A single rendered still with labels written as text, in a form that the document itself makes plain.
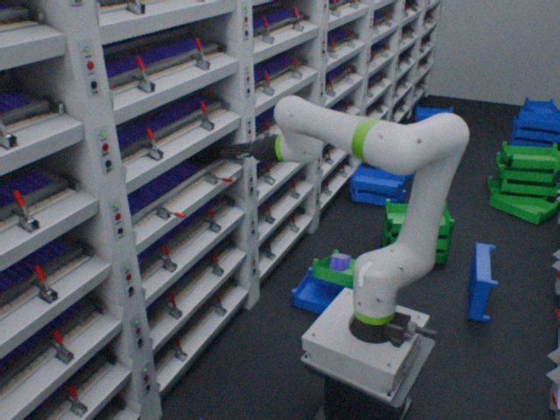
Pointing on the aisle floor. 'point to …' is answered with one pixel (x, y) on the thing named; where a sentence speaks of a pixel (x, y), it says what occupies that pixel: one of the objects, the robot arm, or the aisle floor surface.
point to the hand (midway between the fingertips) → (216, 152)
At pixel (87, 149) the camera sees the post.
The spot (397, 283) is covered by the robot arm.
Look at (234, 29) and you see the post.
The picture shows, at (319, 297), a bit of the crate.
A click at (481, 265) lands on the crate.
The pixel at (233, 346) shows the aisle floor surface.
